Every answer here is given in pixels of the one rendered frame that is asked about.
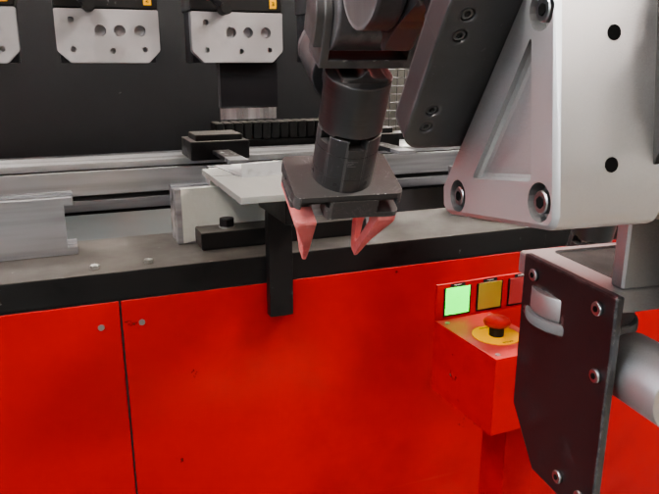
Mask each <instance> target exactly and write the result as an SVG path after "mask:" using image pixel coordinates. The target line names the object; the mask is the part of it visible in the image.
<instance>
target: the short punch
mask: <svg viewBox="0 0 659 494"><path fill-rule="evenodd" d="M217 72H218V94H219V108H220V113H221V120H251V119H276V118H277V106H278V67H277V63H217Z"/></svg>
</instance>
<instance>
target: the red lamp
mask: <svg viewBox="0 0 659 494"><path fill-rule="evenodd" d="M523 283H524V277H516V278H510V289H509V302H508V305H510V304H516V303H521V302H522V295H523Z"/></svg>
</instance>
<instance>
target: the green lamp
mask: <svg viewBox="0 0 659 494"><path fill-rule="evenodd" d="M470 286H471V285H466V286H459V287H453V288H446V297H445V315H446V316H447V315H453V314H459V313H465V312H469V303H470Z"/></svg>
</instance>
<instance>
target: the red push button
mask: <svg viewBox="0 0 659 494"><path fill-rule="evenodd" d="M483 322H484V324H485V325H486V326H488V327H489V335H490V336H492V337H503V336H504V328H507V327H509V325H510V324H511V321H510V319H509V318H507V317H505V316H503V315H499V314H492V315H488V316H486V317H484V320H483Z"/></svg>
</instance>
